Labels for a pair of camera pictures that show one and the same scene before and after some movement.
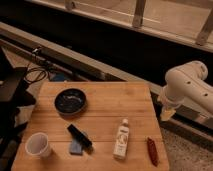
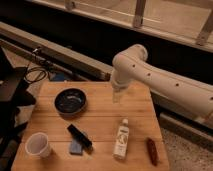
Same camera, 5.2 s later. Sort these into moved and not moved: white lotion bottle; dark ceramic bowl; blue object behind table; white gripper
Moved: white gripper
Not moved: blue object behind table; dark ceramic bowl; white lotion bottle
